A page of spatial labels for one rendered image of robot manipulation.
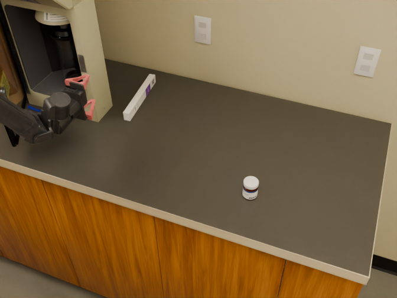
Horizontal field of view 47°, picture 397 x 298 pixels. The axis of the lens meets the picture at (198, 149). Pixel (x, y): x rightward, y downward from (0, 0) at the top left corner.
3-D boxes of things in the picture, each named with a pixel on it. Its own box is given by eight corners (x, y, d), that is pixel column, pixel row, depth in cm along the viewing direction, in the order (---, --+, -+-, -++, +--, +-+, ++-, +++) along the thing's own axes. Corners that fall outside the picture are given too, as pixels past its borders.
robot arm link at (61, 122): (42, 130, 134) (59, 139, 133) (43, 115, 128) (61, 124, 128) (56, 116, 138) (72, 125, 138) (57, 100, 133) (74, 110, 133)
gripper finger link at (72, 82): (96, 71, 140) (79, 88, 133) (100, 90, 145) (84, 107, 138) (77, 66, 142) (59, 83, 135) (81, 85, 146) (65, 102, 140)
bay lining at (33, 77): (66, 57, 193) (46, -25, 168) (120, 70, 186) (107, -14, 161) (30, 89, 176) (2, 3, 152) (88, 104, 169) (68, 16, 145)
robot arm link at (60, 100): (20, 123, 132) (33, 145, 128) (20, 96, 123) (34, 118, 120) (59, 112, 138) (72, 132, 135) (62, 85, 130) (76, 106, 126)
